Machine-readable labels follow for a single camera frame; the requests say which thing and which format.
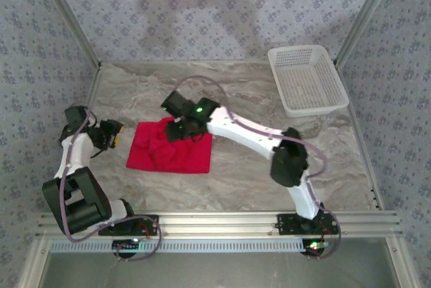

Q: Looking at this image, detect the red t-shirt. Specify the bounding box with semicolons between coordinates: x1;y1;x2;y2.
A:
126;116;213;174

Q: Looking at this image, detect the small black controller board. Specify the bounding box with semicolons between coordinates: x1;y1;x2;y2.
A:
111;238;141;259
302;239;333;259

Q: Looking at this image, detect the white perforated plastic basket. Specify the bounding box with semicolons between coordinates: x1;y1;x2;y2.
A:
267;44;350;119

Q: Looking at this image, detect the grey metal lower panel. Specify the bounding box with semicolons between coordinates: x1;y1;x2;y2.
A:
43;252;401;288

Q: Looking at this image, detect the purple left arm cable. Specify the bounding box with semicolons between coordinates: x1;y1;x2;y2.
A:
60;103;163;262

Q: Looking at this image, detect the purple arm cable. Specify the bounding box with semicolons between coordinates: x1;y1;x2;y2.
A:
174;75;343;261
60;103;163;262

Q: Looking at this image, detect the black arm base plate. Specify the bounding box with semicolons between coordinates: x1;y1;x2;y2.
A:
97;214;160;237
276;213;339;236

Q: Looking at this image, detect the aluminium frame post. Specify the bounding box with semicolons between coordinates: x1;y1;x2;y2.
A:
35;0;103;69
333;0;401;67

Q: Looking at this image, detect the grey slotted cable duct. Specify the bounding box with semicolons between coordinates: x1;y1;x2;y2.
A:
48;238;312;254

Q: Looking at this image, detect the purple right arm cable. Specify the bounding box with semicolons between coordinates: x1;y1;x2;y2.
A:
174;75;343;261

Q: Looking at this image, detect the aluminium frame leg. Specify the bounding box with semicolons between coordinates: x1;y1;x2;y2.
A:
385;236;422;288
18;236;51;288

